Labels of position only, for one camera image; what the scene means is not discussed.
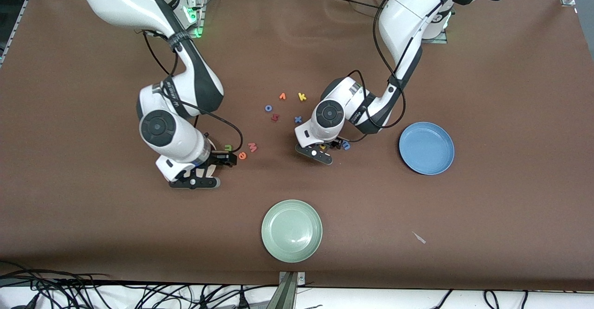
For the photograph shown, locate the blue round plate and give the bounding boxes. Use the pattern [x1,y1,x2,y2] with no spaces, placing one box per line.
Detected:
[399,122,455,175]

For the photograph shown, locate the green round plate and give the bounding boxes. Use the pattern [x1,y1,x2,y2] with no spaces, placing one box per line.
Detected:
[261,200,323,263]

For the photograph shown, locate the brown table cover sheet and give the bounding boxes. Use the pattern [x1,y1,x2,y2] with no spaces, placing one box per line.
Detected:
[0,0,594,292]

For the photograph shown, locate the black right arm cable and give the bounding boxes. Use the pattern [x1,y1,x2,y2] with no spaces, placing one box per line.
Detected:
[142,30,244,156]

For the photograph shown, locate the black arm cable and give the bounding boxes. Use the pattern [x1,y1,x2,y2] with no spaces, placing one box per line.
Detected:
[142,30,244,156]
[341,0,437,143]

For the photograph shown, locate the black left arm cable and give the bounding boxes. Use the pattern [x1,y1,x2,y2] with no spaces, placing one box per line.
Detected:
[341,0,437,143]

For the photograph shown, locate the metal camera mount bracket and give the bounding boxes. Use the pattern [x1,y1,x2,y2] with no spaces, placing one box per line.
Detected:
[267,271,306,309]

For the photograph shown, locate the tangled black cables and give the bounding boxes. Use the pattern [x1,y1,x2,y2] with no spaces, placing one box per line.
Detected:
[0,260,279,309]

